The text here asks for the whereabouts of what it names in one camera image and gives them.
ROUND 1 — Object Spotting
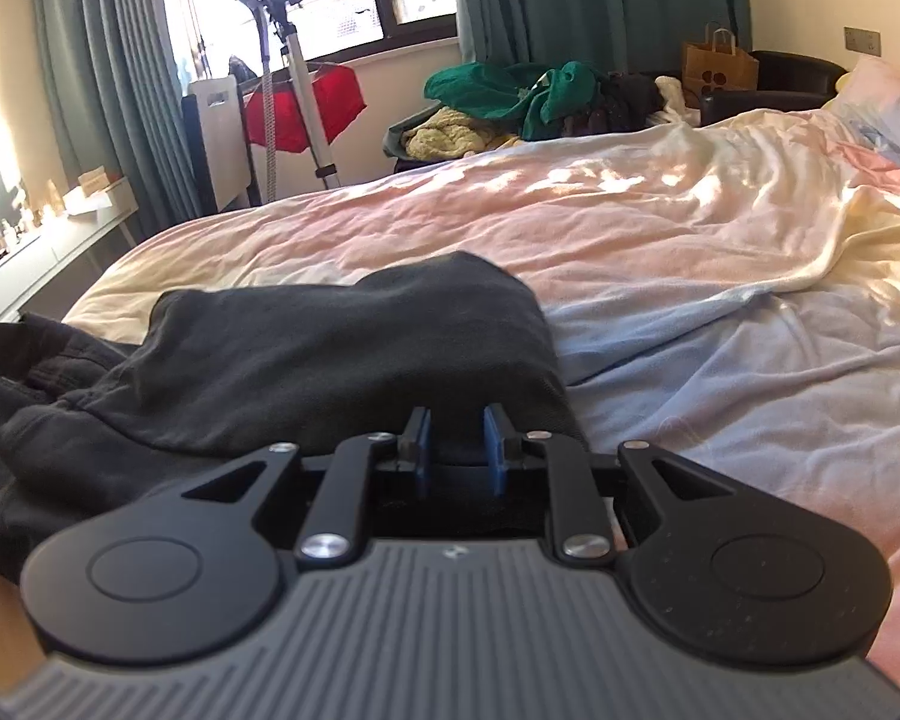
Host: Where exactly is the white cloth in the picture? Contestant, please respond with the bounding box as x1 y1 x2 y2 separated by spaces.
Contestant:
647 78 704 129

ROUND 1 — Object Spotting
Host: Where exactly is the white desk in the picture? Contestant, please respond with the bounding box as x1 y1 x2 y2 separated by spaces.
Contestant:
0 175 140 332

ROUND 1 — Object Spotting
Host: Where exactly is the black armchair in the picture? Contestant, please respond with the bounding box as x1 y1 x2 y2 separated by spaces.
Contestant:
696 50 850 126

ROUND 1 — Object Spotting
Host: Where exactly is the green cloth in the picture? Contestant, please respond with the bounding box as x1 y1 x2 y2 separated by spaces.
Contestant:
424 60 610 143

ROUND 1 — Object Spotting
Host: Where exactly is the yellow knitted cloth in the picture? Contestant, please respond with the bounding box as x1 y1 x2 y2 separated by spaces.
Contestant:
400 106 524 163

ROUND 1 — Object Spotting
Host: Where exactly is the cardboard box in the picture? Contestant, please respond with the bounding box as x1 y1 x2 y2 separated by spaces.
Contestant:
76 170 125 200

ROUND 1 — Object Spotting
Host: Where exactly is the teal curtain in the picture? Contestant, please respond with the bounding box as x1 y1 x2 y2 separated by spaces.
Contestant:
33 0 205 242
450 0 755 80

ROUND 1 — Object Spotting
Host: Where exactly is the bed with pastel duvet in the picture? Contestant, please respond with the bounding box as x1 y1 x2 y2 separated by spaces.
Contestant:
66 101 900 685

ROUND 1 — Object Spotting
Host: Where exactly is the dark grey garment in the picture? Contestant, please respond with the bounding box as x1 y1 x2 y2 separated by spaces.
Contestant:
0 250 590 496

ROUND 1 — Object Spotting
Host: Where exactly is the brown paper bag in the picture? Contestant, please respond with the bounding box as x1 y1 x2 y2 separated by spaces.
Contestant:
681 21 761 95

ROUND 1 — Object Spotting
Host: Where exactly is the wall socket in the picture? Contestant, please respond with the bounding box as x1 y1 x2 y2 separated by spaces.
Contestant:
843 25 884 58

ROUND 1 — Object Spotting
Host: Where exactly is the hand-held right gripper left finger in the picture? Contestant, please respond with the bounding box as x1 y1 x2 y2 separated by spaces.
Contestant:
182 406 433 568

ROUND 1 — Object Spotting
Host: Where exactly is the dark clothing pile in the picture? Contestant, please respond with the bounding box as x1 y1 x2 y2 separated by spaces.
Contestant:
583 71 666 138

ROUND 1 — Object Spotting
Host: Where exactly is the pastel pillow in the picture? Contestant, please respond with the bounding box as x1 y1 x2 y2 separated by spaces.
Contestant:
823 52 900 167

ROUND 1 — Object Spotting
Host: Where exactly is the red cloth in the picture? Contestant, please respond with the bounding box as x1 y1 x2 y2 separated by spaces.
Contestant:
241 64 368 155

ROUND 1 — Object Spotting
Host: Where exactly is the black crumpled garment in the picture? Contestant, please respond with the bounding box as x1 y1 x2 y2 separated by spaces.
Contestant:
0 313 218 587

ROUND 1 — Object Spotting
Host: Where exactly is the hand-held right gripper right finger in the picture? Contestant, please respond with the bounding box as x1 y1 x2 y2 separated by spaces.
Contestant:
482 403 722 568

